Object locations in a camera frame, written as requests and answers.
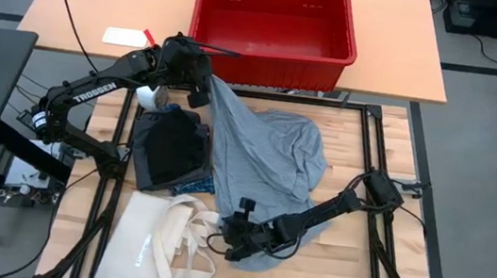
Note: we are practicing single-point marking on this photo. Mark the dark grey garment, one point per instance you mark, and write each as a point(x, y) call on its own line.
point(139, 154)

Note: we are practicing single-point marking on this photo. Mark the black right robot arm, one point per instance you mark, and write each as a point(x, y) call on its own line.
point(340, 202)

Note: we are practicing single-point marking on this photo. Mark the blue plaid garment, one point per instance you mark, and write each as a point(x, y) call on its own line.
point(195, 188)

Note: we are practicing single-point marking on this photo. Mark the red plastic laundry bin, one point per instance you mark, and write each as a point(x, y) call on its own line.
point(266, 70)

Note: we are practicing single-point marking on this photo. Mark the white spray bottle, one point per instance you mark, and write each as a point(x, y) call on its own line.
point(149, 97)

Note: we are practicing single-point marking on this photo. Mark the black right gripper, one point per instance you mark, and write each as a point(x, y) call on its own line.
point(248, 236)

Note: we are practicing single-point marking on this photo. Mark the black computer case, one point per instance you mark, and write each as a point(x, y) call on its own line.
point(487, 16)

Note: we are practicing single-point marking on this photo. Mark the black garment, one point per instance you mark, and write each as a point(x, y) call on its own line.
point(176, 149)

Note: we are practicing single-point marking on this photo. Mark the white rectangular pad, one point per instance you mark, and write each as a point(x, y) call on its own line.
point(123, 36)

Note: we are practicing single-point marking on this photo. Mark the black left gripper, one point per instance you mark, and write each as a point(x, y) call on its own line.
point(186, 65)

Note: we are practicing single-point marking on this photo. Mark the small light grey cloth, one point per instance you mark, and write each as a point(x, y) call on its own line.
point(265, 160)

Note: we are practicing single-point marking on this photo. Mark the black aluminium rig frame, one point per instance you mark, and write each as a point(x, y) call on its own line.
point(373, 126)

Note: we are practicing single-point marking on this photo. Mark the white canvas tote bag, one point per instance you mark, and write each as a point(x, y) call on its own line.
point(130, 248)

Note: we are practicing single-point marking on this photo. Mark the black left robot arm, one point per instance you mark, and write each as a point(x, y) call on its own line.
point(93, 89)

